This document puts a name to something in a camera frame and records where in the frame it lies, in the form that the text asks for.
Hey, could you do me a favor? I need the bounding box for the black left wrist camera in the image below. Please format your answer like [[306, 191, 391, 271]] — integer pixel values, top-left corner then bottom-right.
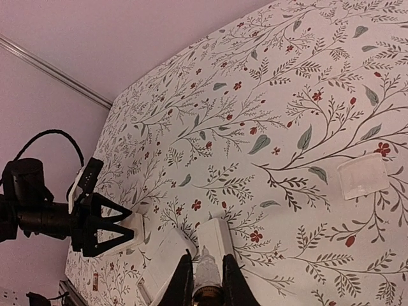
[[78, 157, 104, 194]]

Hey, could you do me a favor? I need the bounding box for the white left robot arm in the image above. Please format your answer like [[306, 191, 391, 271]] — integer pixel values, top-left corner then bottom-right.
[[1, 129, 136, 258]]

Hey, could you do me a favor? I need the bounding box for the aluminium back left frame post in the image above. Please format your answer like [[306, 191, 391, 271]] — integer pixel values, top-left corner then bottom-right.
[[1, 35, 113, 110]]

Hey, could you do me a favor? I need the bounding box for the white battery cover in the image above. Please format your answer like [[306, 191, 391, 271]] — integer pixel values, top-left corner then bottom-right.
[[337, 153, 390, 200]]

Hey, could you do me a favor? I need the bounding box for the white remote with QR label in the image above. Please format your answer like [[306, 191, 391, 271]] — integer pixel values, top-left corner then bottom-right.
[[197, 218, 235, 277]]

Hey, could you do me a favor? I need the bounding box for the clear plastic screwdriver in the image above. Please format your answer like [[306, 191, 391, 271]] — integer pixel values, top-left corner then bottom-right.
[[193, 246, 224, 306]]

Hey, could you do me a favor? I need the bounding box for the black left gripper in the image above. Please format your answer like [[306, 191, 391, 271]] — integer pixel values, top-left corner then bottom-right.
[[70, 193, 135, 256]]

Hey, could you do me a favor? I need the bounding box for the gold battery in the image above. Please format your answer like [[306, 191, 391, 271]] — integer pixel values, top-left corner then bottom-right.
[[92, 272, 99, 291]]

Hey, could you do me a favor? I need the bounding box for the white remote with logo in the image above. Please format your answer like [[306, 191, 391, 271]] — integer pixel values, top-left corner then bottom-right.
[[97, 212, 146, 256]]

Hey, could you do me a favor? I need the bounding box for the white remote control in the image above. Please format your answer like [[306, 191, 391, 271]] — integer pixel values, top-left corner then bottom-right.
[[136, 228, 197, 305]]

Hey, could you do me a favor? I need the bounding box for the aluminium front rail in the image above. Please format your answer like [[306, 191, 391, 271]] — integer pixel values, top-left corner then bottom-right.
[[58, 280, 87, 306]]

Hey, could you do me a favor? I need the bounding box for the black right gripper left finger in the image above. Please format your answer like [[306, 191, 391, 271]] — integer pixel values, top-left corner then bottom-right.
[[158, 249, 194, 306]]

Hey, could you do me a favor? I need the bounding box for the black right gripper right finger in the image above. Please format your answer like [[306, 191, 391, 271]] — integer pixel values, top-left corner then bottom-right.
[[222, 254, 260, 306]]

